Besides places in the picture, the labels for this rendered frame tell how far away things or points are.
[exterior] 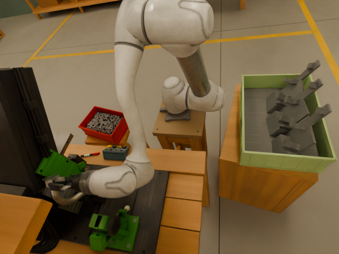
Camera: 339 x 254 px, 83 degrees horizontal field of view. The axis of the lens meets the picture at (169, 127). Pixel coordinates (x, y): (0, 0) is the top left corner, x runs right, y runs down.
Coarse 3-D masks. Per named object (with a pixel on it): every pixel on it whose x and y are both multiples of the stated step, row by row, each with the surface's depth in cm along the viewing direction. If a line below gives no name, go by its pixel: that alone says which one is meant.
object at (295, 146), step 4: (292, 124) 98; (296, 124) 98; (300, 124) 98; (296, 128) 100; (300, 128) 97; (304, 128) 96; (284, 144) 101; (288, 144) 100; (292, 144) 100; (296, 144) 97; (296, 148) 97
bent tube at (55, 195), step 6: (54, 174) 86; (42, 180) 82; (48, 180) 81; (54, 192) 83; (54, 198) 84; (60, 198) 85; (66, 198) 89; (72, 198) 91; (78, 198) 93; (60, 204) 86; (66, 204) 88
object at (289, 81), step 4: (284, 80) 118; (288, 80) 117; (292, 80) 117; (296, 80) 114; (292, 84) 117; (296, 84) 115; (280, 96) 118; (284, 96) 118; (288, 96) 115; (284, 100) 119
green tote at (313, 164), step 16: (256, 80) 135; (272, 80) 132; (304, 80) 127; (240, 96) 142; (240, 112) 134; (240, 128) 127; (320, 128) 105; (240, 144) 120; (320, 144) 104; (240, 160) 114; (256, 160) 106; (272, 160) 102; (288, 160) 99; (304, 160) 96; (320, 160) 93; (336, 160) 90
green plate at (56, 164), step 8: (56, 152) 90; (48, 160) 86; (56, 160) 89; (64, 160) 92; (40, 168) 83; (48, 168) 86; (56, 168) 89; (64, 168) 92; (72, 168) 96; (64, 176) 91
